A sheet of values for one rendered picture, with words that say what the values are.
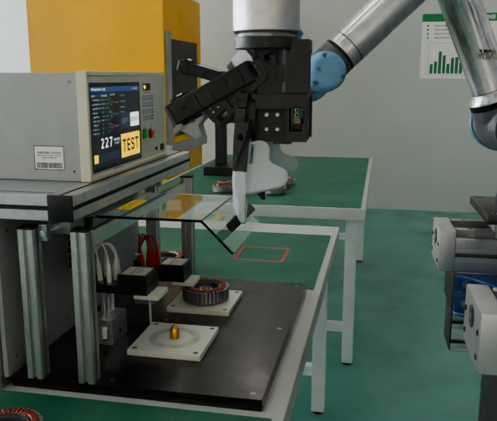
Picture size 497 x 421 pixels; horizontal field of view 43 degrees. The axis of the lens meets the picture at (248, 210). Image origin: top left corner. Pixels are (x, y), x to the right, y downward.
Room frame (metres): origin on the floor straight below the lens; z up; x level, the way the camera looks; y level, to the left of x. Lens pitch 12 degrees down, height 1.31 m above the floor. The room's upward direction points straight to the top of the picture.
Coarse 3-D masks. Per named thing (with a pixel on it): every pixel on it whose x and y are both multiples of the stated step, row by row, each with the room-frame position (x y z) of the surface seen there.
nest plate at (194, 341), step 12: (156, 324) 1.30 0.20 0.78; (168, 324) 1.31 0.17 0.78; (180, 324) 1.31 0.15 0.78; (144, 336) 1.24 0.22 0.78; (156, 336) 1.24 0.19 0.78; (168, 336) 1.24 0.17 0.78; (180, 336) 1.24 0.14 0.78; (192, 336) 1.24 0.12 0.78; (204, 336) 1.24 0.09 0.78; (132, 348) 1.18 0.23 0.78; (144, 348) 1.18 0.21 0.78; (156, 348) 1.18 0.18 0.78; (168, 348) 1.18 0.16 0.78; (180, 348) 1.18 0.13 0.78; (192, 348) 1.18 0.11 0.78; (204, 348) 1.18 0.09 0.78; (192, 360) 1.15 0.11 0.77
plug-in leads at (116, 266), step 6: (96, 246) 1.25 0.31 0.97; (96, 252) 1.25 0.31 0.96; (114, 252) 1.26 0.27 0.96; (96, 258) 1.25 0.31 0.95; (108, 258) 1.23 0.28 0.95; (114, 258) 1.26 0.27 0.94; (96, 264) 1.25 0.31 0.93; (108, 264) 1.23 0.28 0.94; (114, 264) 1.25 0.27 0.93; (108, 270) 1.23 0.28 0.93; (114, 270) 1.25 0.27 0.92; (120, 270) 1.28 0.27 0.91; (102, 276) 1.25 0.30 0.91; (108, 276) 1.23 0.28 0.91; (114, 276) 1.25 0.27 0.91; (108, 282) 1.23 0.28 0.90
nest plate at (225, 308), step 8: (232, 296) 1.49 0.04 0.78; (240, 296) 1.50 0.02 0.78; (176, 304) 1.43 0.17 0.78; (184, 304) 1.43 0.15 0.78; (192, 304) 1.43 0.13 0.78; (216, 304) 1.43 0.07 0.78; (224, 304) 1.43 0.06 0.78; (232, 304) 1.43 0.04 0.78; (184, 312) 1.40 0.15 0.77; (192, 312) 1.40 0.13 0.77; (200, 312) 1.40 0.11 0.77; (208, 312) 1.39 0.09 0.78; (216, 312) 1.39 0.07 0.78; (224, 312) 1.38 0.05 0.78
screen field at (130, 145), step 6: (132, 132) 1.39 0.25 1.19; (138, 132) 1.42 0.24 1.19; (126, 138) 1.35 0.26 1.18; (132, 138) 1.39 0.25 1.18; (138, 138) 1.42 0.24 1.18; (126, 144) 1.35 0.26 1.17; (132, 144) 1.38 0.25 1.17; (138, 144) 1.42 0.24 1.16; (126, 150) 1.35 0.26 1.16; (132, 150) 1.38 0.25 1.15; (138, 150) 1.42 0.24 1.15; (126, 156) 1.35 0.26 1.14
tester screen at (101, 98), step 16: (96, 96) 1.22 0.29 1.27; (112, 96) 1.29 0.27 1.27; (128, 96) 1.37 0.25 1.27; (96, 112) 1.22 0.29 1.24; (112, 112) 1.29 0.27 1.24; (128, 112) 1.37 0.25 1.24; (96, 128) 1.21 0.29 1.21; (112, 128) 1.28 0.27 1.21; (128, 128) 1.37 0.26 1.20; (96, 144) 1.21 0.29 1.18; (112, 160) 1.28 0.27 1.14
